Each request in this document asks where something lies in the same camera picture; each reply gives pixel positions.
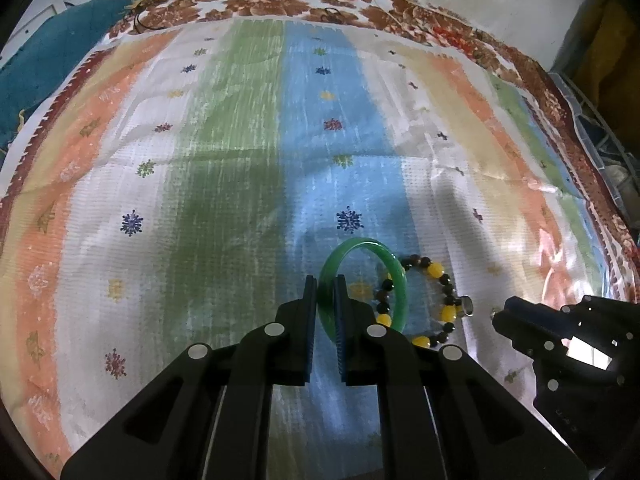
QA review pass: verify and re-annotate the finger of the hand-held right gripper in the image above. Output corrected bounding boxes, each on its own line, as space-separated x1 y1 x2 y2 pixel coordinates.
491 310 562 361
502 296 601 341

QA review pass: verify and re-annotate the teal cloth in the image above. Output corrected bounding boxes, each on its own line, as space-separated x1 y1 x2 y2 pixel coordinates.
0 0 143 153

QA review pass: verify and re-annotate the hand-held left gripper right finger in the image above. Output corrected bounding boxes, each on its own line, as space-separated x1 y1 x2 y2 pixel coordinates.
334 274 591 480

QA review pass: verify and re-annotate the striped colourful cloth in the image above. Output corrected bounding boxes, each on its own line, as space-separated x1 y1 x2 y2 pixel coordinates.
0 17 608 480

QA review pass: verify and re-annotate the yellow garment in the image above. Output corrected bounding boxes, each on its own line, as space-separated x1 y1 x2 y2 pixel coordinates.
570 0 640 147

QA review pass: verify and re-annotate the plaid storage container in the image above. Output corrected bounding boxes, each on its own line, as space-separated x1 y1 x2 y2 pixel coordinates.
547 71 640 233

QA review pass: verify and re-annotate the yellow and dark bead bracelet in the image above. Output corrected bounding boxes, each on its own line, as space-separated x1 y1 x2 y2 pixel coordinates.
372 256 476 352

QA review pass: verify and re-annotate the green jade bangle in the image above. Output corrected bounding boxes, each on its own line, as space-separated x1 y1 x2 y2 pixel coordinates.
318 237 408 346

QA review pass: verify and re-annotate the white bed headboard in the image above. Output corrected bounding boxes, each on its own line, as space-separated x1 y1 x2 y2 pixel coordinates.
0 0 71 61

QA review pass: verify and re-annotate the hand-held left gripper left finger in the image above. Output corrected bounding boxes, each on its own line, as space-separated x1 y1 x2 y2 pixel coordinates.
60 275 319 480

